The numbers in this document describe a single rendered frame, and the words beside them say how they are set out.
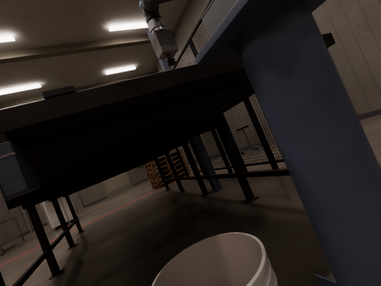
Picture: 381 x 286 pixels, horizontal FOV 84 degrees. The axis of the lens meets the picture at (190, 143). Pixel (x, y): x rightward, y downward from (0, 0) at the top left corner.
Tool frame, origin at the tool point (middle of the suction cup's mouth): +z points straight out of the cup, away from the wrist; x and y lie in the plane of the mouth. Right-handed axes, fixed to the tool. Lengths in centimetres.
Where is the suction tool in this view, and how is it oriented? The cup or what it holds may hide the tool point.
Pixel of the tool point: (172, 63)
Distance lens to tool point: 103.2
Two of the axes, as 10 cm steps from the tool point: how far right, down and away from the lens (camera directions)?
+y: -8.1, 3.2, -4.9
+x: 4.5, -2.1, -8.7
